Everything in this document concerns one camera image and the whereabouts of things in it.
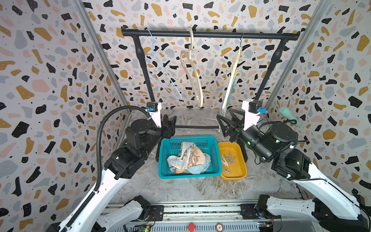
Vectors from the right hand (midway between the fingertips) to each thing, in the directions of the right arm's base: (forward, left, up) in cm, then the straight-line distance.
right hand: (227, 114), depth 50 cm
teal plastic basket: (+14, +29, -47) cm, 57 cm away
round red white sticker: (-28, 0, -50) cm, 57 cm away
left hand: (+5, +21, -7) cm, 23 cm away
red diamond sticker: (-28, +13, -49) cm, 58 cm away
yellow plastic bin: (+4, -11, -49) cm, 51 cm away
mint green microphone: (+18, -34, -17) cm, 42 cm away
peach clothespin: (0, -7, -49) cm, 50 cm away
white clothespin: (+5, -6, -49) cm, 49 cm away
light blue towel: (-2, +9, -43) cm, 44 cm away
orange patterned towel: (+6, +16, -41) cm, 44 cm away
